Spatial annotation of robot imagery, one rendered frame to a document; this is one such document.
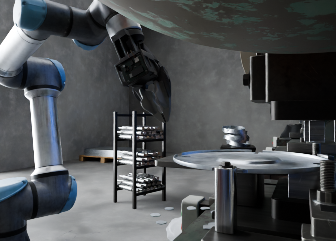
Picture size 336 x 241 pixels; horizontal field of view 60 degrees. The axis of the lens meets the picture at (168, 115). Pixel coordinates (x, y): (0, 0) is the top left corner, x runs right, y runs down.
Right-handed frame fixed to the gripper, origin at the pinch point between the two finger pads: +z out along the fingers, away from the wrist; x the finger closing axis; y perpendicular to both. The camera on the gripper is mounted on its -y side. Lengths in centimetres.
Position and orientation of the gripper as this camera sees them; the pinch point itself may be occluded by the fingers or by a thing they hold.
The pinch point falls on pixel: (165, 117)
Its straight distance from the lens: 65.3
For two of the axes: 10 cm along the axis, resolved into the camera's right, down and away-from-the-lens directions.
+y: -3.6, -0.3, -9.3
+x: 8.5, -4.3, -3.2
